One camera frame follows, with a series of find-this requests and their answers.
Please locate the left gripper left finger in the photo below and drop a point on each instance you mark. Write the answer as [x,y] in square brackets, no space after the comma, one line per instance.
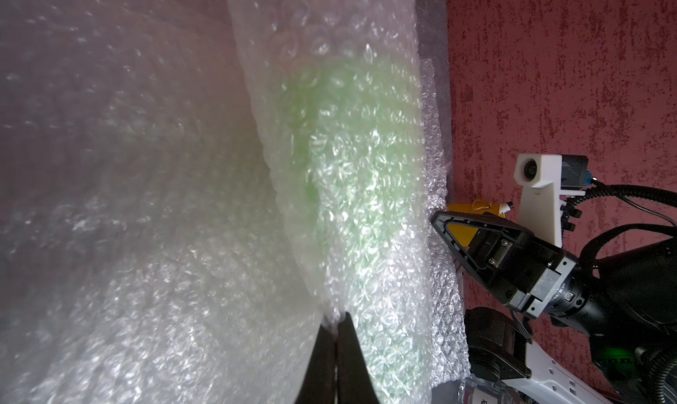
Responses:
[319,383]

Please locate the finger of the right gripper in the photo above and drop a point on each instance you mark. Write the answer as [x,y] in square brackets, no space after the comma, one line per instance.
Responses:
[488,229]
[494,267]

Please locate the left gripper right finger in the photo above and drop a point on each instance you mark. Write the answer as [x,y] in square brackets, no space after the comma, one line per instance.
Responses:
[353,380]

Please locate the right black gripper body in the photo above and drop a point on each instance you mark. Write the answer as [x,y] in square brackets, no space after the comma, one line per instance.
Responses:
[624,301]

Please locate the light green glass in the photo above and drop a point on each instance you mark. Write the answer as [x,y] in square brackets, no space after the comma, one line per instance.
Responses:
[335,89]

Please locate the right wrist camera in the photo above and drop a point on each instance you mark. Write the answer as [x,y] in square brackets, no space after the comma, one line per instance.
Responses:
[546,182]

